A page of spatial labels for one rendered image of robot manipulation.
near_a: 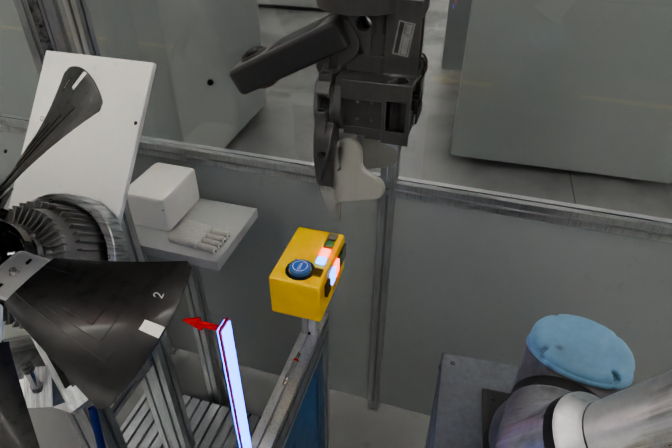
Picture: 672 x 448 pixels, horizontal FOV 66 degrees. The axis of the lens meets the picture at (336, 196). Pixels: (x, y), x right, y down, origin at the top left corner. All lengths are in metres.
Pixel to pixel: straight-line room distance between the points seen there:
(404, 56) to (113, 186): 0.78
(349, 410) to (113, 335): 1.37
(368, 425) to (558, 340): 1.41
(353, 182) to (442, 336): 1.25
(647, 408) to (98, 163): 0.97
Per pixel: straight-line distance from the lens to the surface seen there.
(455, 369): 0.92
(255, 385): 2.13
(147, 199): 1.42
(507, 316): 1.58
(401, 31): 0.41
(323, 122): 0.42
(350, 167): 0.45
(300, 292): 0.95
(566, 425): 0.57
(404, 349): 1.75
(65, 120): 0.84
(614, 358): 0.69
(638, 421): 0.53
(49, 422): 2.27
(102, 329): 0.80
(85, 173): 1.14
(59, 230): 1.01
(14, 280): 0.91
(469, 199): 1.33
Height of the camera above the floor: 1.72
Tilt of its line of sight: 34 degrees down
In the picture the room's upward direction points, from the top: straight up
